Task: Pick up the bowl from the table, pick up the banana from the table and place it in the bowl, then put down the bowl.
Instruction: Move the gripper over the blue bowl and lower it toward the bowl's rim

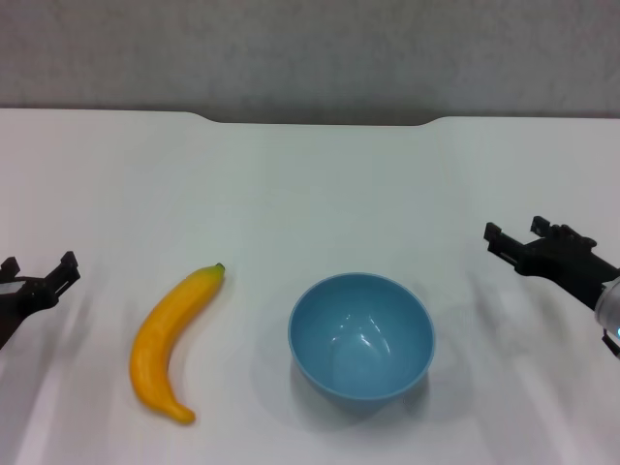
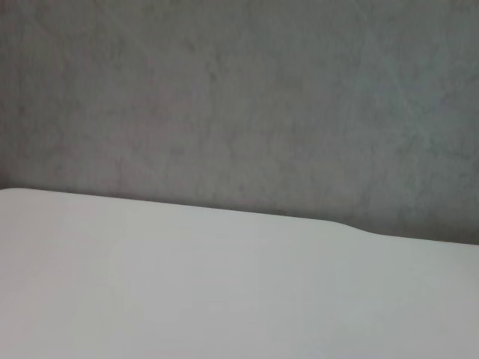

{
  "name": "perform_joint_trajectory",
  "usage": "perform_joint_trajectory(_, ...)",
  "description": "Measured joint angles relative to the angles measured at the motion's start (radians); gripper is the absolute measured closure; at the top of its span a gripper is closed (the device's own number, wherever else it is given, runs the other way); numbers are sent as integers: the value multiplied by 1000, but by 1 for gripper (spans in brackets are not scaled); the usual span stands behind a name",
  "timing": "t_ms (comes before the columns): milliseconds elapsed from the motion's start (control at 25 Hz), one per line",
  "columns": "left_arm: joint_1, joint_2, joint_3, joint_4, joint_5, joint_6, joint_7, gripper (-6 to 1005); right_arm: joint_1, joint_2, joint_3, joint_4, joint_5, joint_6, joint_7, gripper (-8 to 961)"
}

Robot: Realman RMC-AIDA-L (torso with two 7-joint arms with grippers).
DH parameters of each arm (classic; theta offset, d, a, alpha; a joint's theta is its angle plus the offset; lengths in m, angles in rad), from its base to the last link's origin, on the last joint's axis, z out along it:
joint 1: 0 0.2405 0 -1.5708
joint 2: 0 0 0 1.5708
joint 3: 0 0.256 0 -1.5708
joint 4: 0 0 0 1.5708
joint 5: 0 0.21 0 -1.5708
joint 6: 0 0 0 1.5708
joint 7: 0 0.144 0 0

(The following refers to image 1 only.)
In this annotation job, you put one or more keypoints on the yellow banana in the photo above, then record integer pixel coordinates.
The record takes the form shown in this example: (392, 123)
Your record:
(160, 329)

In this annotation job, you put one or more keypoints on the blue plastic bowl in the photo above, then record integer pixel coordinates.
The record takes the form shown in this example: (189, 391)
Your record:
(361, 373)

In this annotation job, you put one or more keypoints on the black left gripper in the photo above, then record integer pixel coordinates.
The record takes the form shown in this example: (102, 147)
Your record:
(17, 310)

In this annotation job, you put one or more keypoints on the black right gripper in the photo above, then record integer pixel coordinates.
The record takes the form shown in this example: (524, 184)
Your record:
(567, 266)

